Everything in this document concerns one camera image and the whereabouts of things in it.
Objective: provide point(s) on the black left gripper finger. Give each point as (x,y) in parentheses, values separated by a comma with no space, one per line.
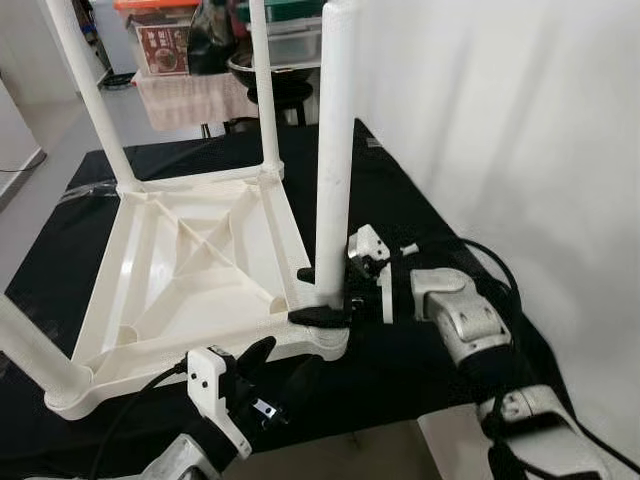
(257,354)
(303,375)

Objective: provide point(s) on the cream plastic table top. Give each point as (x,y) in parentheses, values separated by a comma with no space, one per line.
(190,270)

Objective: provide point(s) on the small grey cloth tag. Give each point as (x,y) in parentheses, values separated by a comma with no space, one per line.
(374,144)

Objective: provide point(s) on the beige side table cloth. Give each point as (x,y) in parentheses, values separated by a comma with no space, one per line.
(195,100)

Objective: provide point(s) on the clear plastic bag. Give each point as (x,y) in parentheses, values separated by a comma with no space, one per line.
(88,190)

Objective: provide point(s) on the black bag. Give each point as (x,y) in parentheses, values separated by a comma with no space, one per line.
(210,40)

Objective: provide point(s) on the red printed box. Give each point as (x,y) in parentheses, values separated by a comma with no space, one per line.
(162,50)

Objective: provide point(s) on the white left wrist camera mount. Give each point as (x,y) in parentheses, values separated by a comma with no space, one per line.
(212,390)

